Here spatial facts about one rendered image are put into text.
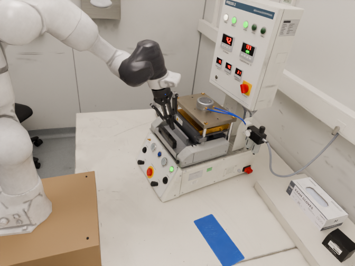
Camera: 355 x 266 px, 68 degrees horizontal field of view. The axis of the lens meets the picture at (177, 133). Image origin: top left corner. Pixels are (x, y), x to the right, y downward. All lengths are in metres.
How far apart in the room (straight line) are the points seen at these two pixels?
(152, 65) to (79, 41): 0.27
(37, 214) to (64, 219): 0.09
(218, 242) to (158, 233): 0.24
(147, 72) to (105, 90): 1.82
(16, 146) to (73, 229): 0.36
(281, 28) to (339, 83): 0.43
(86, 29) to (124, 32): 1.74
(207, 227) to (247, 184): 0.36
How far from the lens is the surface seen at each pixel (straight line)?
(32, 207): 1.03
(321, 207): 1.31
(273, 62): 1.16
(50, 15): 0.81
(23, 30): 0.74
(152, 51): 0.96
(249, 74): 1.18
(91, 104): 2.82
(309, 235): 1.27
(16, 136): 0.82
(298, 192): 1.34
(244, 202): 1.33
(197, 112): 1.19
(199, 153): 1.15
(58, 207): 1.11
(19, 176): 0.95
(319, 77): 1.48
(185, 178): 1.19
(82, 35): 0.84
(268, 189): 1.37
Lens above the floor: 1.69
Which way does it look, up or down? 34 degrees down
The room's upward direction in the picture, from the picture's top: 7 degrees clockwise
